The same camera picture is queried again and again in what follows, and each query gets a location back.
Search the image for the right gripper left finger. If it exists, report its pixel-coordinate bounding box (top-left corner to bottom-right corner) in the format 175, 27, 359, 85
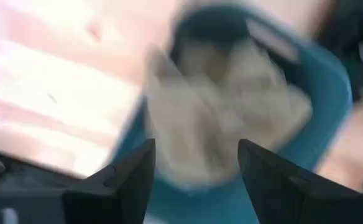
62, 138, 157, 224

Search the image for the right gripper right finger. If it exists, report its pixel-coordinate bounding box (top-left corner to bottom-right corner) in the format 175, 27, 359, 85
237, 139, 363, 224

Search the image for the beige baseball cap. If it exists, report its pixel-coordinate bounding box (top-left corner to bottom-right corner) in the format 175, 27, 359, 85
144, 34, 313, 187

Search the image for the teal plastic bin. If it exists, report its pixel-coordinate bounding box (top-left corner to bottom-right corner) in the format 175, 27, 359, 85
111, 4, 355, 224

